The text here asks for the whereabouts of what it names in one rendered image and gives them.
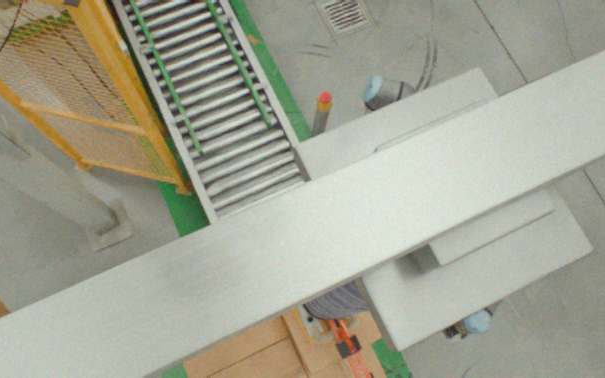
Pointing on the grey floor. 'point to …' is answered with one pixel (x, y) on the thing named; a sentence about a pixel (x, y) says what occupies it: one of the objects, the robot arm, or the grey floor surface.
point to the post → (321, 118)
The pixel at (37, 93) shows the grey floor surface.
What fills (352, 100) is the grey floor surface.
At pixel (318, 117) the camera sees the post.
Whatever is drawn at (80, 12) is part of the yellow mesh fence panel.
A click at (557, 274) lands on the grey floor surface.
